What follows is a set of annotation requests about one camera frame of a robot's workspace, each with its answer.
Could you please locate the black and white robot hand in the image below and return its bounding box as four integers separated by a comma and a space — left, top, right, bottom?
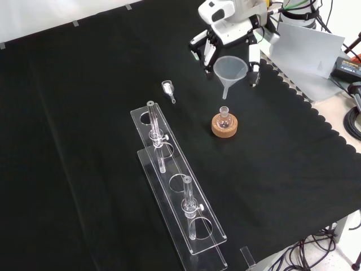
188, 0, 268, 89

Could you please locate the small clear acrylic block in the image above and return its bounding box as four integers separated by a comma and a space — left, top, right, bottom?
239, 246, 256, 268

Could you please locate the clear round-bottom flask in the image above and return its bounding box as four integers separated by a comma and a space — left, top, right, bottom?
217, 106, 234, 130

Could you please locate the black power adapter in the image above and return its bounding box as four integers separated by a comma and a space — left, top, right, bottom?
330, 56, 361, 83

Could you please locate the translucent white plastic funnel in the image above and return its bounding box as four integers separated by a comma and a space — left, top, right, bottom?
213, 55, 249, 100

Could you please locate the round cork ring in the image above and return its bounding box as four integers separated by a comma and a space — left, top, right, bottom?
211, 112, 238, 138

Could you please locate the clear acrylic funnel stand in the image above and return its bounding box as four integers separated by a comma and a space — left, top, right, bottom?
130, 100, 228, 268

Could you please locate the black bench cloth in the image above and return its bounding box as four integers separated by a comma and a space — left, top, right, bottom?
0, 0, 361, 271

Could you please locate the black floor cable bundle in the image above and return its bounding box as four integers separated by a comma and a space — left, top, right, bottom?
278, 220, 361, 271

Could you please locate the pale grey board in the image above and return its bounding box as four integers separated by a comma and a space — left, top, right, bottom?
269, 21, 346, 79

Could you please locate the coiled black cable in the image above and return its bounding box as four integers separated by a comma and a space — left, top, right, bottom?
343, 106, 361, 139

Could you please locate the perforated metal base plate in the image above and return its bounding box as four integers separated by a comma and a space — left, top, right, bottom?
258, 28, 350, 103

